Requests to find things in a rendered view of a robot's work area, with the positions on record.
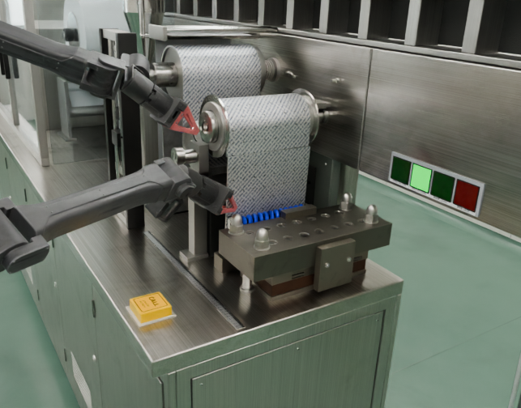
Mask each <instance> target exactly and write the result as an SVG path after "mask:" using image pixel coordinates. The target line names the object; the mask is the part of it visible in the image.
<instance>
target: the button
mask: <svg viewBox="0 0 521 408"><path fill-rule="evenodd" d="M130 309H131V311H132V312H133V313H134V314H135V316H136V317H137V318H138V320H139V322H140V323H141V324H142V323H144V322H148V321H153V320H155V319H159V318H161V317H166V316H170V315H172V306H171V305H170V304H169V302H168V301H167V300H166V299H165V298H164V297H163V296H162V295H161V293H160V292H155V293H152V294H149V295H143V296H140V297H136V298H133V299H130Z"/></svg>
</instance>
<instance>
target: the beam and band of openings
mask: <svg viewBox="0 0 521 408"><path fill-rule="evenodd" d="M174 17H177V18H183V19H192V20H198V21H203V22H209V23H219V24H225V25H231V26H271V28H278V33H284V34H290V35H295V36H306V37H311V38H317V39H322V40H333V41H338V42H344V43H349V44H355V45H365V46H370V47H376V48H382V49H392V50H397V51H403V52H409V53H419V54H424V55H429V56H435V57H445V58H451V59H456V60H462V61H468V62H478V63H484V64H489V65H495V66H504V67H510V68H516V69H521V56H516V55H510V54H503V53H513V54H519V55H521V0H174ZM284 25H286V26H284ZM314 28H316V29H319V30H316V29H314ZM349 33H354V34H358V35H353V34H349ZM389 38H392V39H399V40H391V39H389ZM403 40H405V41H403ZM441 45H449V46H455V47H462V48H461V49H460V48H453V47H447V46H441ZM499 52H500V53H499Z"/></svg>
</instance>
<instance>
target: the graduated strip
mask: <svg viewBox="0 0 521 408"><path fill-rule="evenodd" d="M143 234H144V235H145V236H146V237H147V238H148V239H149V240H150V241H151V242H152V243H153V244H154V245H155V246H156V247H157V248H158V249H159V250H160V251H161V252H162V253H163V254H164V255H165V256H166V257H167V258H168V259H169V260H170V261H171V262H172V263H173V264H174V265H175V267H176V268H177V269H178V270H179V271H180V272H181V273H182V274H183V275H184V276H185V277H186V278H187V279H188V280H189V281H190V282H191V283H192V284H193V285H194V286H195V287H196V288H197V289H198V291H199V292H200V293H201V294H202V295H203V296H204V297H205V298H206V299H207V300H208V301H209V302H210V303H211V304H212V305H213V306H214V307H215V308H216V309H217V310H218V311H219V312H220V314H221V315H222V316H223V317H224V318H225V319H226V320H227V321H228V322H229V323H230V324H231V325H232V326H233V327H234V328H235V329H236V330H238V329H242V328H245V326H244V325H243V324H242V323H241V322H240V321H239V320H238V319H237V318H236V317H235V316H234V315H233V314H232V313H231V312H230V311H229V310H228V309H227V308H226V307H225V306H224V305H223V304H222V303H221V302H220V301H219V300H218V299H217V298H216V297H215V296H214V295H213V294H212V293H211V292H210V291H209V290H208V289H207V288H206V287H205V286H204V285H203V284H202V283H201V282H200V281H199V280H198V279H197V278H196V277H195V276H194V275H193V274H192V273H191V272H190V271H189V270H188V269H187V268H186V267H185V266H184V265H183V264H182V263H181V262H180V261H179V260H178V259H177V258H176V257H175V256H174V255H173V254H172V253H171V252H170V251H169V250H168V249H167V248H166V247H165V246H164V245H163V244H162V243H161V242H160V241H159V240H158V239H157V238H156V237H155V236H154V235H153V234H152V233H151V232H150V231H147V232H143Z"/></svg>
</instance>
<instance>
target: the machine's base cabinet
mask: <svg viewBox="0 0 521 408"><path fill-rule="evenodd" d="M0 194H1V198H6V197H8V198H9V199H10V200H11V201H12V202H13V203H14V204H15V205H16V206H18V205H31V204H36V203H40V202H39V201H38V199H37V197H36V195H35V194H34V193H33V192H32V190H31V188H30V186H29V185H28V183H27V182H26V180H25V179H24V178H23V175H22V174H21V172H20V171H19V169H18V168H17V167H16V165H15V163H14V161H13V160H12V158H11V157H10V156H9V154H8V152H7V151H6V149H5V147H4V146H3V145H2V143H1V141H0ZM48 243H49V245H50V249H49V253H48V255H47V257H46V258H45V260H44V261H42V262H40V263H37V264H35V265H34V266H30V267H28V268H26V269H24V270H21V271H22V274H23V276H24V278H25V281H26V283H27V285H28V288H29V290H30V292H31V294H32V298H33V299H34V301H35V304H36V306H37V309H38V311H39V313H40V315H41V318H42V320H43V322H44V324H45V328H46V329H47V331H48V334H49V336H50V339H51V341H52V343H53V346H54V348H55V351H56V352H57V354H58V358H59V359H60V362H61V364H62V366H63V369H64V371H65V373H66V376H67V378H68V381H69V382H70V386H71V388H72V389H73V392H74V394H75V397H76V399H77V401H78V403H79V406H80V408H384V406H385V400H386V391H387V385H388V380H389V374H390V369H391V359H392V353H393V348H394V343H395V333H396V327H397V322H398V316H399V306H400V301H401V295H402V294H398V295H394V296H392V297H389V298H386V299H384V300H380V301H378V302H375V303H372V304H368V305H366V306H363V307H360V308H356V309H353V310H352V311H349V312H345V313H342V314H340V315H337V316H334V317H330V318H327V319H325V320H323V321H319V322H316V323H313V324H311V325H307V326H304V327H301V328H299V329H295V330H293V331H290V332H287V333H285V334H281V335H278V336H275V337H273V338H269V339H267V340H264V341H261V342H257V343H255V344H252V345H249V346H245V347H242V348H240V349H238V350H235V351H231V352H229V353H226V354H223V355H219V356H216V357H214V358H212V359H208V360H205V361H203V362H200V363H196V364H193V365H190V366H188V367H185V368H182V369H179V370H176V371H174V372H170V373H167V374H164V375H162V376H158V377H156V378H152V376H151V374H150V373H149V371H148V370H147V369H146V367H145V366H144V364H143V362H142V360H141V359H140V358H139V356H138V355H137V353H136V351H135V349H134V348H133V347H132V345H131V344H130V342H129V340H128V339H127V337H126V335H125V334H124V333H123V332H122V329H121V328H120V326H119V325H118V323H117V322H116V321H115V319H114V317H113V315H112V314H111V312H110V311H109V310H108V308H107V306H106V305H105V303H104V301H103V300H102V299H101V297H100V295H99V294H98V292H97V291H96V289H95V288H94V286H93V285H92V283H91V281H90V280H89V278H88V277H87V275H86V274H85V272H84V271H83V269H82V267H81V266H80V264H79V263H78V261H77V260H76V258H75V256H74V255H73V253H72V252H71V250H70V249H69V247H68V246H67V244H66V242H65V241H64V239H63V238H62V236H59V237H57V238H55V239H53V240H51V241H49V242H48Z"/></svg>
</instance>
